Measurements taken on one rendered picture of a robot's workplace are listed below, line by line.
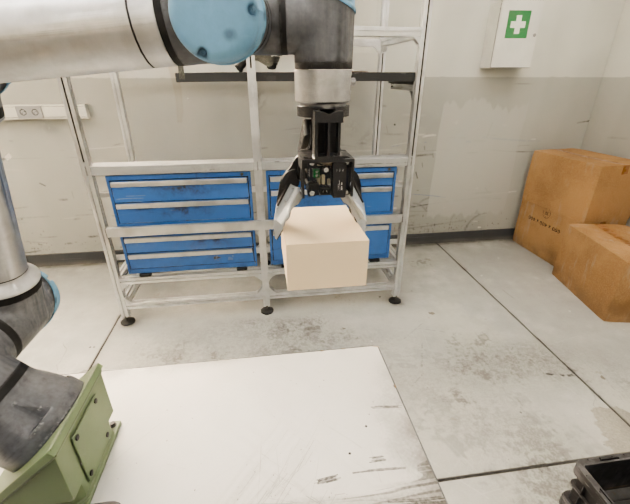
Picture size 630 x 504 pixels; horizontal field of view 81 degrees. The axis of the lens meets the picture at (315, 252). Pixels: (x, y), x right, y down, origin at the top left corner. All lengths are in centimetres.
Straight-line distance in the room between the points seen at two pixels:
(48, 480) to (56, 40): 59
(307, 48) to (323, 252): 26
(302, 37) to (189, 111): 239
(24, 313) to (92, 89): 234
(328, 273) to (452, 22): 272
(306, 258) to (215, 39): 30
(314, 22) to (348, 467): 70
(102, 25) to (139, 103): 253
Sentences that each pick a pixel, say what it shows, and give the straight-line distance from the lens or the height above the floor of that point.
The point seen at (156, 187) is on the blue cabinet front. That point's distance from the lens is 211.
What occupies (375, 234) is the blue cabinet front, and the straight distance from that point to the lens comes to 223.
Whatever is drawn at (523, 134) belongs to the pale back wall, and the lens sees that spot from 352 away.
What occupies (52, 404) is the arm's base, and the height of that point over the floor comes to 88.
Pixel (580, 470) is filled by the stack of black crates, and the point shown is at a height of 59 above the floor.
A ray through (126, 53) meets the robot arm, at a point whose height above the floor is 136.
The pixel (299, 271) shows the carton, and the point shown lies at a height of 108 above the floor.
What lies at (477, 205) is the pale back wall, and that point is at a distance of 349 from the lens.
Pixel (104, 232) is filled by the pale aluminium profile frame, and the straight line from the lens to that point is 225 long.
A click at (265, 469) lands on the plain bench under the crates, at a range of 78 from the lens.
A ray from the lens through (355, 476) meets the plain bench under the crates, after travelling 77.
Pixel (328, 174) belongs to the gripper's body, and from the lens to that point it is 52.
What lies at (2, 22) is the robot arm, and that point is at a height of 138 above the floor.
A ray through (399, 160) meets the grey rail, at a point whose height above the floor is 92.
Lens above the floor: 134
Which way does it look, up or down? 26 degrees down
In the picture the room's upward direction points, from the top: straight up
